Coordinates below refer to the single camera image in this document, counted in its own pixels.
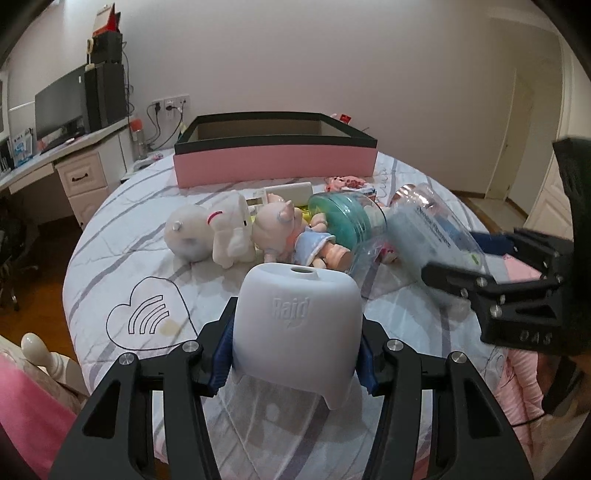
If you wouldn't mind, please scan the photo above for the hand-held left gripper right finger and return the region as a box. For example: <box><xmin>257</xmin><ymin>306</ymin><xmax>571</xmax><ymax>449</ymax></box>
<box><xmin>355</xmin><ymin>314</ymin><xmax>534</xmax><ymax>480</ymax></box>

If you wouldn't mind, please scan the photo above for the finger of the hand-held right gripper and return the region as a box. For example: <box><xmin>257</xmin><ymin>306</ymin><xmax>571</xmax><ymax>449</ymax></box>
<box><xmin>421</xmin><ymin>260</ymin><xmax>566</xmax><ymax>324</ymax></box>
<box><xmin>475</xmin><ymin>228</ymin><xmax>575</xmax><ymax>282</ymax></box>

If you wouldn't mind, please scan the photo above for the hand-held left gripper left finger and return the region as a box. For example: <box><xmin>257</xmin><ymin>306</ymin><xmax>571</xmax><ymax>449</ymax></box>
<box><xmin>48</xmin><ymin>298</ymin><xmax>238</xmax><ymax>480</ymax></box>

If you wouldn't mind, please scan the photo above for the clear rose gold bottle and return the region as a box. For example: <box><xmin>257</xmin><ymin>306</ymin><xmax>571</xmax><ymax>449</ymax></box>
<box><xmin>385</xmin><ymin>183</ymin><xmax>485</xmax><ymax>308</ymax></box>

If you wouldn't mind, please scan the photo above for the white plug-in device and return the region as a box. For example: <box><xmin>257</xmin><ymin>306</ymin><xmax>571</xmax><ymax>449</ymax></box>
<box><xmin>229</xmin><ymin>262</ymin><xmax>362</xmax><ymax>411</ymax></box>

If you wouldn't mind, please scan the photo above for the pink storage box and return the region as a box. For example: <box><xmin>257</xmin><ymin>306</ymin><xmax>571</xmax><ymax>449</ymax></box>
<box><xmin>174</xmin><ymin>111</ymin><xmax>378</xmax><ymax>190</ymax></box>

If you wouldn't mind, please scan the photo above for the pink quilted jacket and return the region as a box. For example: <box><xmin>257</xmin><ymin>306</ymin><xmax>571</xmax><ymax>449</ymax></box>
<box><xmin>489</xmin><ymin>253</ymin><xmax>573</xmax><ymax>462</ymax></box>

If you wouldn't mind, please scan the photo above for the white door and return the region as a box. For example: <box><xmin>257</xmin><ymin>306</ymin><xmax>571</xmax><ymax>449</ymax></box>
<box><xmin>487</xmin><ymin>71</ymin><xmax>529</xmax><ymax>201</ymax></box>

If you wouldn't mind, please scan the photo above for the teal correction tape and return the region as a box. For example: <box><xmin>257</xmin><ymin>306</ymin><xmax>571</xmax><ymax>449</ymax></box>
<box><xmin>307</xmin><ymin>191</ymin><xmax>389</xmax><ymax>283</ymax></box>

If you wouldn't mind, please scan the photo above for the white plush toy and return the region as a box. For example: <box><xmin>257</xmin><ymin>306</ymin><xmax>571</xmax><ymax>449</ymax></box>
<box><xmin>164</xmin><ymin>191</ymin><xmax>257</xmax><ymax>269</ymax></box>

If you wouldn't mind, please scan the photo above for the pig doll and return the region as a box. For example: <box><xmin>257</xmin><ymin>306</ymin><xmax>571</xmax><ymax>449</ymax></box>
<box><xmin>249</xmin><ymin>193</ymin><xmax>354</xmax><ymax>269</ymax></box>

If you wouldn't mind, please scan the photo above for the striped white tablecloth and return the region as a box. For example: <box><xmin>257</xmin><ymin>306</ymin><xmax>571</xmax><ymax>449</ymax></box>
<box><xmin>64</xmin><ymin>152</ymin><xmax>513</xmax><ymax>480</ymax></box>

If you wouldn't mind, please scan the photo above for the white bedpost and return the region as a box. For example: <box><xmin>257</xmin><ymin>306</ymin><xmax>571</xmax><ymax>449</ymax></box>
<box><xmin>21</xmin><ymin>332</ymin><xmax>90</xmax><ymax>402</ymax></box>

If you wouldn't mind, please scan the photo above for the pink bedding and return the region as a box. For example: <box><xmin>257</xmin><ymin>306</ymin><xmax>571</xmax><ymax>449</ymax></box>
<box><xmin>0</xmin><ymin>351</ymin><xmax>81</xmax><ymax>480</ymax></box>

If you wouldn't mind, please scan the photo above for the white desk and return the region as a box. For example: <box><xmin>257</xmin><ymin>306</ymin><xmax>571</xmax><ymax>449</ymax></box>
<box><xmin>0</xmin><ymin>117</ymin><xmax>137</xmax><ymax>230</ymax></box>

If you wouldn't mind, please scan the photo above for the black office chair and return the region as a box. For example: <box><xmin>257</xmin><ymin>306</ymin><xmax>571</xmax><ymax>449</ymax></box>
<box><xmin>0</xmin><ymin>194</ymin><xmax>40</xmax><ymax>315</ymax></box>

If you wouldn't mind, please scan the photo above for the orange capped bottle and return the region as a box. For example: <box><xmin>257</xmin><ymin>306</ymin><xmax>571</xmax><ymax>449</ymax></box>
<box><xmin>130</xmin><ymin>117</ymin><xmax>146</xmax><ymax>160</ymax></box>

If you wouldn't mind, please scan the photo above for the black computer tower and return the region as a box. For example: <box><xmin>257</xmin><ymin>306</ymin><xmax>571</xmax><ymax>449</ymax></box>
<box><xmin>84</xmin><ymin>62</ymin><xmax>127</xmax><ymax>132</ymax></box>

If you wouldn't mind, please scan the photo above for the blue white box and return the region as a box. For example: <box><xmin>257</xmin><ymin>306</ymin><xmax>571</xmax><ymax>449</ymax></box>
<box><xmin>11</xmin><ymin>131</ymin><xmax>38</xmax><ymax>167</ymax></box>

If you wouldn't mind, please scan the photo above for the black monitor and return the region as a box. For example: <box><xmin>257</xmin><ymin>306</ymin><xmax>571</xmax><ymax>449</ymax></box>
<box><xmin>34</xmin><ymin>65</ymin><xmax>88</xmax><ymax>141</ymax></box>

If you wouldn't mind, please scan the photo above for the black speaker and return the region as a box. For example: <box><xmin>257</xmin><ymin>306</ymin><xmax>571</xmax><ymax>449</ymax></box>
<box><xmin>88</xmin><ymin>32</ymin><xmax>123</xmax><ymax>65</ymax></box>

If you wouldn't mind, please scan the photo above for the red white desk calendar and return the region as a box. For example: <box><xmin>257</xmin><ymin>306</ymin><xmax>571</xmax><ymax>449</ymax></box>
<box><xmin>92</xmin><ymin>4</ymin><xmax>122</xmax><ymax>35</ymax></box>

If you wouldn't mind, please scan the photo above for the white door frame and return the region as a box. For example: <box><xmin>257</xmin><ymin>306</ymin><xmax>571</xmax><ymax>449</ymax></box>
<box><xmin>526</xmin><ymin>28</ymin><xmax>591</xmax><ymax>232</ymax></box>

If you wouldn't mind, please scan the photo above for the white wall socket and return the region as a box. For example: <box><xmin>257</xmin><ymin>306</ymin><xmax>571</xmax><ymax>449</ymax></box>
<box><xmin>151</xmin><ymin>93</ymin><xmax>190</xmax><ymax>112</ymax></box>

